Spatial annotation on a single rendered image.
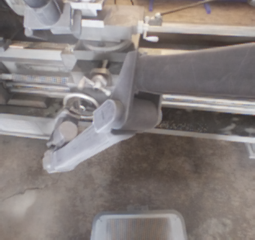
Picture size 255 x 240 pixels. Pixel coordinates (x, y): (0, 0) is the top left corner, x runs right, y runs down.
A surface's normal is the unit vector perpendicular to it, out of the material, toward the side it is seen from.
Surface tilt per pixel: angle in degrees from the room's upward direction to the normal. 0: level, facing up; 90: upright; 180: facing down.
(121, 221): 0
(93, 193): 0
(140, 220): 0
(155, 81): 55
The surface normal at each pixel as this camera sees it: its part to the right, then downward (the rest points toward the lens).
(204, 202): -0.02, -0.62
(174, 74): -0.78, -0.02
